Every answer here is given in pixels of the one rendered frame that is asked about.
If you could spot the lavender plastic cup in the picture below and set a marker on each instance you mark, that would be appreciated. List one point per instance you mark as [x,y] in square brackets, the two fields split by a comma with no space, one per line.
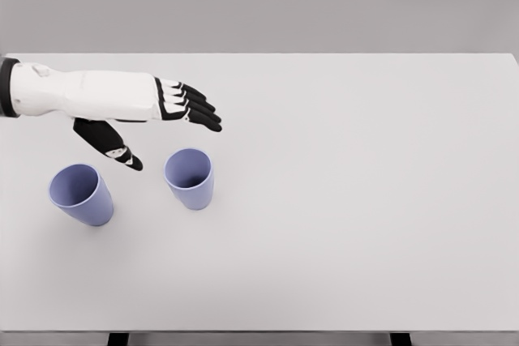
[81,196]
[190,180]

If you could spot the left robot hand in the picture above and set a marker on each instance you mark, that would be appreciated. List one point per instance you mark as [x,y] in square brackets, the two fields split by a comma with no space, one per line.
[117,96]

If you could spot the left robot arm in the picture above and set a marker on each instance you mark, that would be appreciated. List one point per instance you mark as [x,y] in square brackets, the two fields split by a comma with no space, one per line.
[32,88]

